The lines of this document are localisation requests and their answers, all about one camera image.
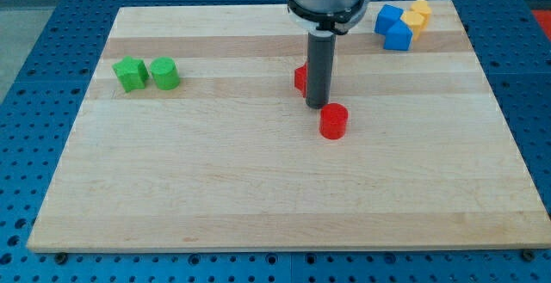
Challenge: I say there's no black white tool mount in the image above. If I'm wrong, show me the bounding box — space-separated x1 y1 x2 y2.
288 0 372 35

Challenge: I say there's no red cylinder block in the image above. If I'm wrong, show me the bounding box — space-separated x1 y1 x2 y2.
319 103 349 139

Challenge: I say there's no yellow heart block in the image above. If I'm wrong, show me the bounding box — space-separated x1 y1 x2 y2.
410 0 432 29

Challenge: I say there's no wooden board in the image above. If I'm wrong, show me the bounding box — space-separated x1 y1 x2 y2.
27 0 550 253

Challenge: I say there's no blue cube block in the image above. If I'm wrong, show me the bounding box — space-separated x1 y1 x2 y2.
375 4 404 35

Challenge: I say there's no yellow hexagon block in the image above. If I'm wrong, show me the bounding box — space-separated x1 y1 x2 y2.
400 10 426 40

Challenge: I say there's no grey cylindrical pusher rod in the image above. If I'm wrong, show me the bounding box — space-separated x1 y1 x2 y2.
305 34 336 109

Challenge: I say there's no red star block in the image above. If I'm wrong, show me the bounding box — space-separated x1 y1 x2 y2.
294 63 307 98

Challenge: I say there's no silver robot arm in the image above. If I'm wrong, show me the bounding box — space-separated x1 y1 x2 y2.
288 0 373 109

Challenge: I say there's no green star block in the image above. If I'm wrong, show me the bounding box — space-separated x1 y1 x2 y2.
112 56 149 93

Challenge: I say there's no green cylinder block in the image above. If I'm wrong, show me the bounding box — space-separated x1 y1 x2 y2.
150 57 180 90

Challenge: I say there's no blue pentagon block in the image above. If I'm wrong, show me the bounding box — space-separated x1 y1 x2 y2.
383 20 413 51

